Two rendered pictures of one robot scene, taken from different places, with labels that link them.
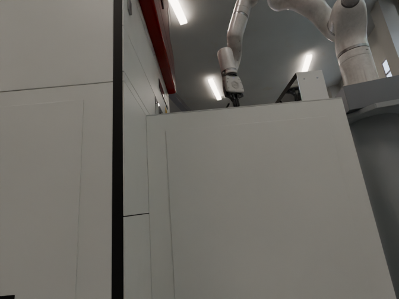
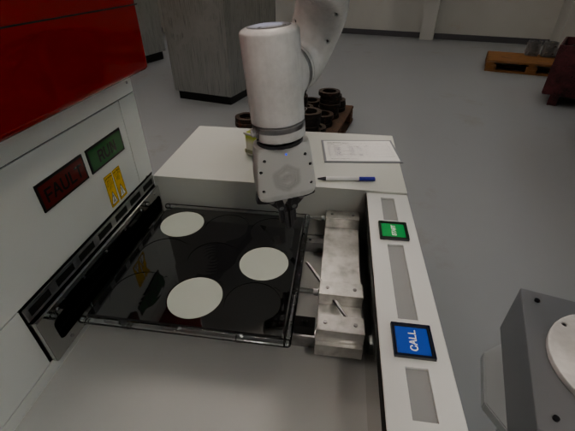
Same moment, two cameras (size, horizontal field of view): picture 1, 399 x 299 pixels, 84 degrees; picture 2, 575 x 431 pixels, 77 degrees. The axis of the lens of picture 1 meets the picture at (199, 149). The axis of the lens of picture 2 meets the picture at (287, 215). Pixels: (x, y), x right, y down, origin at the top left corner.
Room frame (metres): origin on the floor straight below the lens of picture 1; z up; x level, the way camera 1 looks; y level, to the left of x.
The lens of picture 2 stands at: (0.52, -0.29, 1.40)
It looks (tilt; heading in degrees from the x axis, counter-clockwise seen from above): 35 degrees down; 8
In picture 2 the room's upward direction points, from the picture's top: straight up
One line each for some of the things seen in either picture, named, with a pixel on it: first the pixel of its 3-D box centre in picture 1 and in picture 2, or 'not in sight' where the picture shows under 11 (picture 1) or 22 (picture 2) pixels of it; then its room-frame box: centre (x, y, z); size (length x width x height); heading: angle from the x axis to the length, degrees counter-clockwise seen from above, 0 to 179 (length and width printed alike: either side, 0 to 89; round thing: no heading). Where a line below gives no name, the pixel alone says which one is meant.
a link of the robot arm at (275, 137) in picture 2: (229, 75); (277, 128); (1.06, -0.19, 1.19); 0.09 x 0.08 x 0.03; 113
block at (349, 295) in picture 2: not in sight; (340, 293); (0.99, -0.32, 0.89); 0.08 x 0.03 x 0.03; 90
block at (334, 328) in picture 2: not in sight; (340, 328); (0.91, -0.32, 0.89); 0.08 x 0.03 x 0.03; 90
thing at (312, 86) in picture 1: (285, 118); (394, 303); (0.99, -0.42, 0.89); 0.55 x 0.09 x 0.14; 0
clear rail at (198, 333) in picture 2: not in sight; (181, 331); (0.87, -0.06, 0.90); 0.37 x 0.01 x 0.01; 90
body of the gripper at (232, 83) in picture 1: (231, 85); (281, 163); (1.06, -0.20, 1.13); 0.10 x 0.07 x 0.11; 113
